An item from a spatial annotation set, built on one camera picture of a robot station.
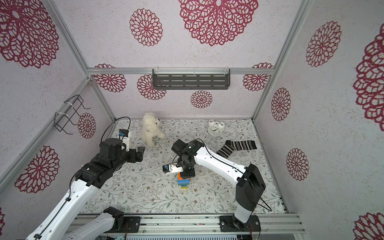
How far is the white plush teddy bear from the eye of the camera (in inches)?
37.1

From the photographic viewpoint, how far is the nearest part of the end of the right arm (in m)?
0.56

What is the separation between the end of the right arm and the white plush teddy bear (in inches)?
13.7
